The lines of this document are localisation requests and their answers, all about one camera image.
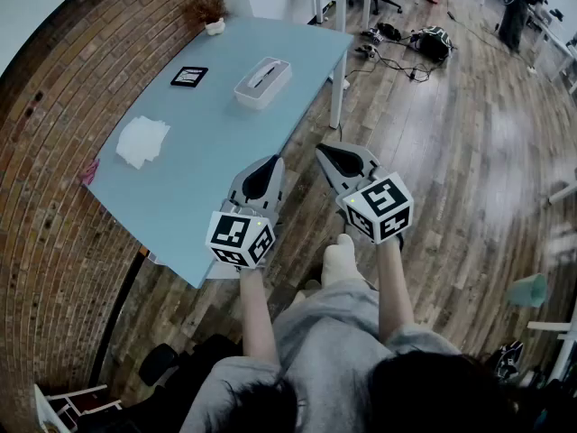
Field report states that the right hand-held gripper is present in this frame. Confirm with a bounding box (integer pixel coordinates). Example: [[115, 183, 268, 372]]
[[315, 142, 415, 245]]

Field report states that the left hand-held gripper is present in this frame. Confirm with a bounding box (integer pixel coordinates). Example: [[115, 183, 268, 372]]
[[205, 154, 286, 271]]

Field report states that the white strip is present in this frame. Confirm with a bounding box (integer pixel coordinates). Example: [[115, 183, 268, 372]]
[[249, 63, 279, 88]]

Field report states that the white cloth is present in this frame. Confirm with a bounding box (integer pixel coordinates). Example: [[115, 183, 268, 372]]
[[114, 115, 171, 170]]

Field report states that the person's left forearm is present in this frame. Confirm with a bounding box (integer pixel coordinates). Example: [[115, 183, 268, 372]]
[[238, 266, 280, 365]]

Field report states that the person's right forearm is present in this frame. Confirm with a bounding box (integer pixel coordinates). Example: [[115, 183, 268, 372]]
[[376, 240, 416, 345]]

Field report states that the white rectangular tray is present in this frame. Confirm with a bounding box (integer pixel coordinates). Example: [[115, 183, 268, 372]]
[[233, 56, 293, 111]]

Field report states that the white table leg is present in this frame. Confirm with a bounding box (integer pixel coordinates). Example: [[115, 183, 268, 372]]
[[330, 42, 351, 130]]

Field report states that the person's beige right slipper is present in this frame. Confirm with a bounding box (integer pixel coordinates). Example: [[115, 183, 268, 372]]
[[320, 233, 364, 288]]

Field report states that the person's beige slipper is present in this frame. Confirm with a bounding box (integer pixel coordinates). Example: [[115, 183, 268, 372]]
[[291, 279, 322, 309], [320, 233, 364, 288]]

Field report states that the person's beige left slipper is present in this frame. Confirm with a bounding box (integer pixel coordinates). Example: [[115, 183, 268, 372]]
[[291, 279, 322, 309]]

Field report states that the black rounded device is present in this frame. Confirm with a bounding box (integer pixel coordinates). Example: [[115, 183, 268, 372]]
[[376, 22, 402, 42]]

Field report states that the black backpack with white stripes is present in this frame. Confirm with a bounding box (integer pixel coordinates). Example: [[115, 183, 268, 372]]
[[412, 24, 455, 64]]

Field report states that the dried plant in white pot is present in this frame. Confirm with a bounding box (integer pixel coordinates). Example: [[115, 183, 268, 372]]
[[187, 0, 231, 35]]

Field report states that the pink paper scrap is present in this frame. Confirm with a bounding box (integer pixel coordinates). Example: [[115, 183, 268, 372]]
[[79, 158, 101, 185]]

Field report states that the person's grey clothing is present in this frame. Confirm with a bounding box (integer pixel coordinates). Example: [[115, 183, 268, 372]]
[[179, 281, 463, 433]]

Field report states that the black chair with headrest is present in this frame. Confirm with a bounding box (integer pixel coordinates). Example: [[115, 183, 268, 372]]
[[134, 334, 247, 433]]

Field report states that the teal waste bin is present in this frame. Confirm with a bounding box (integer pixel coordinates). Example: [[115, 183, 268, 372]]
[[505, 272, 549, 309]]

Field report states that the black covered stand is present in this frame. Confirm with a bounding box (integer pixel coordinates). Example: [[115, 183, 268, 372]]
[[498, 0, 549, 52]]

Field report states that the white metal rack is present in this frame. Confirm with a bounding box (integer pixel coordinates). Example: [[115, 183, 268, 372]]
[[527, 304, 577, 382]]

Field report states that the black power cable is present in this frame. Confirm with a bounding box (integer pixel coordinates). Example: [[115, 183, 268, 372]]
[[349, 54, 435, 85]]

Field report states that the white shelf frame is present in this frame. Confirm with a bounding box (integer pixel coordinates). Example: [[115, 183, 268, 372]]
[[33, 383, 124, 433]]

